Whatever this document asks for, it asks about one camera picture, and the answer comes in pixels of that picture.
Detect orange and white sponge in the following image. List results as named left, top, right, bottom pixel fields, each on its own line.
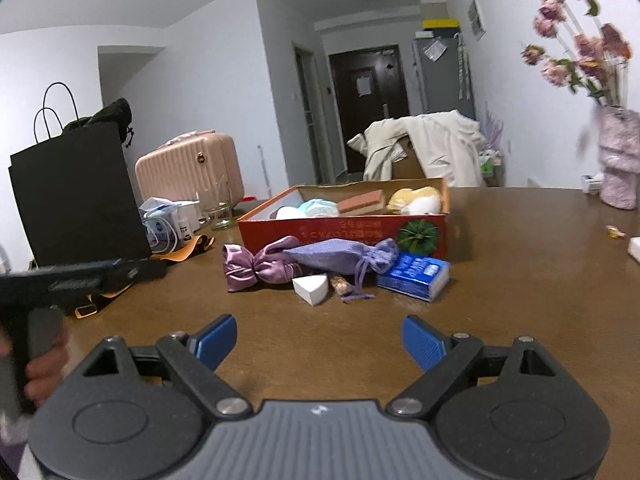
left=337, top=190, right=387, bottom=217

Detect white plush toy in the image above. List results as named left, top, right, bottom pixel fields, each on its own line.
left=400, top=197, right=443, bottom=217

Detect black paper bag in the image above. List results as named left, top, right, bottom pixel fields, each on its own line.
left=8, top=81, right=153, bottom=268

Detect black cloth in bag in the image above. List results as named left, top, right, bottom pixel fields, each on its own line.
left=62, top=97, right=135, bottom=148

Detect pink ribbed suitcase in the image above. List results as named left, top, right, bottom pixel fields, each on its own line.
left=135, top=132, right=245, bottom=211

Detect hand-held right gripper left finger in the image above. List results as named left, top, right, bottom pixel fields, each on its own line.
left=60, top=314, right=251, bottom=418

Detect light blue plush toy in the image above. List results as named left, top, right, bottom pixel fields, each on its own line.
left=299, top=198, right=341, bottom=218

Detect white and blue packet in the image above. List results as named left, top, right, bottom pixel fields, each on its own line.
left=139, top=197, right=201, bottom=253

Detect white wedge sponge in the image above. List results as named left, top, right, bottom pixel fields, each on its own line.
left=291, top=272, right=331, bottom=307

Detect white folded umbrella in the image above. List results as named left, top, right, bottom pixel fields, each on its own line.
left=454, top=32, right=474, bottom=103

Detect blue tissue pack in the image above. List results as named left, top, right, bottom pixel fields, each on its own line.
left=376, top=252, right=451, bottom=303

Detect orange leather strap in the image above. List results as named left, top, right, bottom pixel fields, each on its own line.
left=65, top=280, right=136, bottom=318
left=150, top=234, right=216, bottom=263

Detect pink textured vase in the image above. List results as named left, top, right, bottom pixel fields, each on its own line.
left=597, top=105, right=640, bottom=210

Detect lavender drawstring pouch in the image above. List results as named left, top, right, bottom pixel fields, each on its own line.
left=284, top=237, right=401, bottom=303

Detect person's left hand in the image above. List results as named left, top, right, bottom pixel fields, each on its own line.
left=22, top=327, right=71, bottom=407

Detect glass jar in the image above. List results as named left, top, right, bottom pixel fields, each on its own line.
left=196, top=175, right=235, bottom=231

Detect cream coat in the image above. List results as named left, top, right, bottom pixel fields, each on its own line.
left=347, top=109, right=488, bottom=188

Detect small brown item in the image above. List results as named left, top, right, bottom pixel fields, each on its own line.
left=330, top=272, right=358, bottom=297

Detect framed wall picture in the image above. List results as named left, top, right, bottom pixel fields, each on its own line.
left=467, top=0, right=487, bottom=41

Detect dried pink flowers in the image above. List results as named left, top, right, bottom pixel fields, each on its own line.
left=520, top=0, right=633, bottom=108

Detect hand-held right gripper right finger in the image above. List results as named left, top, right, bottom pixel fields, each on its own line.
left=387, top=315, right=581, bottom=418

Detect yellow plush toy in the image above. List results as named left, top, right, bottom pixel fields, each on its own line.
left=387, top=186, right=443, bottom=211

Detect purple satin bow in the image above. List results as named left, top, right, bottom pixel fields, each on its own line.
left=222, top=236, right=301, bottom=293

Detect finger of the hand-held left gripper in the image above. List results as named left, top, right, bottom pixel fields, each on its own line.
left=100, top=257, right=168, bottom=295

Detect grey refrigerator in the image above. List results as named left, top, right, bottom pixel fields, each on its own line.
left=411, top=31, right=477, bottom=121

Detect dark wooden door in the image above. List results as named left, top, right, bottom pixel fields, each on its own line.
left=328, top=44, right=411, bottom=160

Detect red cardboard box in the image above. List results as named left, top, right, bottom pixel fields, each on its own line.
left=236, top=176, right=451, bottom=263

